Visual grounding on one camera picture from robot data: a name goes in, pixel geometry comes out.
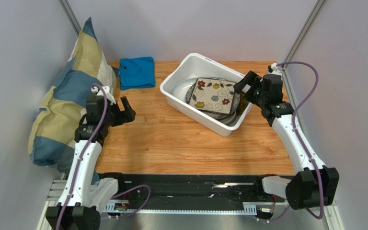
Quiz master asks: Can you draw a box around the yellow patterned round plate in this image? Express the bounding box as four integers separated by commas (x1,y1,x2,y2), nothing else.
236,97,249,116

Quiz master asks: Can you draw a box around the floral square plate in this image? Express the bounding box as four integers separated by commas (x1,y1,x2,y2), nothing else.
188,77,238,115

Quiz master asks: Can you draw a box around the white plastic bin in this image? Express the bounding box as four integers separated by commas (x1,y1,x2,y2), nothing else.
160,53,253,137

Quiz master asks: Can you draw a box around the large white oval plate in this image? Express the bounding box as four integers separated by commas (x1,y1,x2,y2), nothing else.
170,78,198,103

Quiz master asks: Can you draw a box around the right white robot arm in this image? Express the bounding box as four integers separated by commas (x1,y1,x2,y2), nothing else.
234,71,340,210

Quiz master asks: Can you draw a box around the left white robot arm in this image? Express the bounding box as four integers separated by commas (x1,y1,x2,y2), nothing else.
45,95,136,230

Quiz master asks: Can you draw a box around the folded blue cloth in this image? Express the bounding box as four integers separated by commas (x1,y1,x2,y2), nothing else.
119,57,156,90

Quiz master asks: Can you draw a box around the blue and cream pillow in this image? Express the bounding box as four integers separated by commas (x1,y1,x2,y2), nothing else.
28,18,119,175

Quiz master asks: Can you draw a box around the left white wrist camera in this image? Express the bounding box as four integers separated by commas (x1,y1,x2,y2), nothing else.
91,86,116,105

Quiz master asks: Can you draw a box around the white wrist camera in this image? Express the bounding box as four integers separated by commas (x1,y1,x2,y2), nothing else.
91,86,116,105
268,63,283,77

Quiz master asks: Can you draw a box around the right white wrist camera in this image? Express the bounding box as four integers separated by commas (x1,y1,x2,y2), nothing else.
268,63,283,77

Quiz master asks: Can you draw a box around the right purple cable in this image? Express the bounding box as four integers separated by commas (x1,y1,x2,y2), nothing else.
257,61,325,223

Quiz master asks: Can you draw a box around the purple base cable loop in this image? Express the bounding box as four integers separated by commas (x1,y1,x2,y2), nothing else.
107,184,151,219

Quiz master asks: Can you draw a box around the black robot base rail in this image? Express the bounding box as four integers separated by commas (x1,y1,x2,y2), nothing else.
99,172,285,211

